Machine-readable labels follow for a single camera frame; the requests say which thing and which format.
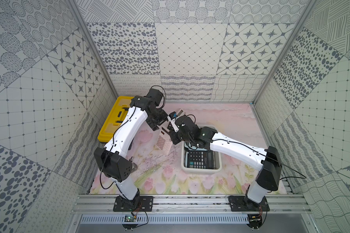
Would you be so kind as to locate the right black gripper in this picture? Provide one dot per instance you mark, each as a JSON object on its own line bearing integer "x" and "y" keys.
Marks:
{"x": 174, "y": 140}

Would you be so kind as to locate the yellow black toolbox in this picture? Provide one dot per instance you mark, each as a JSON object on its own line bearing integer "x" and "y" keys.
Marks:
{"x": 115, "y": 118}

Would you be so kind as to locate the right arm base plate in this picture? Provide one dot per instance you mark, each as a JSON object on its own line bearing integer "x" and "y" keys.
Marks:
{"x": 243, "y": 204}

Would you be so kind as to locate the aluminium rail frame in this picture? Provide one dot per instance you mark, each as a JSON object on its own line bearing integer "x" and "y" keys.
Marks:
{"x": 178, "y": 209}

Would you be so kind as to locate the pink calculator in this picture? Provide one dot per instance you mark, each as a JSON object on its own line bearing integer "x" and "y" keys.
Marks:
{"x": 179, "y": 113}
{"x": 164, "y": 142}

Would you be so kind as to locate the white plastic storage box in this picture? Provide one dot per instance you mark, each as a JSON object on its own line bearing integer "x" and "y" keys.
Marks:
{"x": 218, "y": 163}

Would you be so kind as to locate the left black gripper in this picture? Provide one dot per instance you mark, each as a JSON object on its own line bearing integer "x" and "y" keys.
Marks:
{"x": 158, "y": 123}

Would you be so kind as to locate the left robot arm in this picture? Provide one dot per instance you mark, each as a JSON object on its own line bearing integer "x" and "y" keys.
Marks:
{"x": 111, "y": 159}

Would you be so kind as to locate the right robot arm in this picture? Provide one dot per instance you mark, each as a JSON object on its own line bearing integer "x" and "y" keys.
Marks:
{"x": 265, "y": 161}

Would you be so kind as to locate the black calculator back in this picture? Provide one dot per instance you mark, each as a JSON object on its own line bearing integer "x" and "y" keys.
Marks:
{"x": 199, "y": 160}

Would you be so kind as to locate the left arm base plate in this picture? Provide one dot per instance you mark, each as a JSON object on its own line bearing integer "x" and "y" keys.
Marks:
{"x": 141, "y": 203}

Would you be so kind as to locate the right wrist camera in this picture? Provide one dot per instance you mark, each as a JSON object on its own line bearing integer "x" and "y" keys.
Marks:
{"x": 172, "y": 117}

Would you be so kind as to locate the small blue calculator back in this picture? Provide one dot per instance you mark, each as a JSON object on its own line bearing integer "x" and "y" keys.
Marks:
{"x": 190, "y": 147}

